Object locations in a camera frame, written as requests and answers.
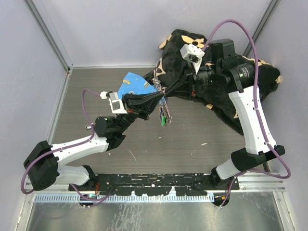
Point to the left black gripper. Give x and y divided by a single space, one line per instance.
141 105

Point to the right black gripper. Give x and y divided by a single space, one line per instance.
186 83

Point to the bunch of coloured keys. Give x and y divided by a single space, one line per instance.
163 117

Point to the white blue large keyring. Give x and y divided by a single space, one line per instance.
163 102

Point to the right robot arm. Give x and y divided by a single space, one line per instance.
239 81

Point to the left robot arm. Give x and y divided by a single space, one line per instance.
48 163

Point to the blue space print cloth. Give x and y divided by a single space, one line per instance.
135 84

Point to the black floral plush pillow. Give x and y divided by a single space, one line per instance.
216 99

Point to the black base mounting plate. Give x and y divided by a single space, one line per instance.
184 184

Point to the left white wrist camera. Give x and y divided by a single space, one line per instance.
116 104

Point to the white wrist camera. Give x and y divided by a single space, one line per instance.
116 104
192 54

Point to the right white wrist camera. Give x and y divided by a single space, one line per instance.
192 54

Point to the aluminium frame rail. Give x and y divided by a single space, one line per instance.
255 182

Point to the slotted cable duct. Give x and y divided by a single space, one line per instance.
171 198

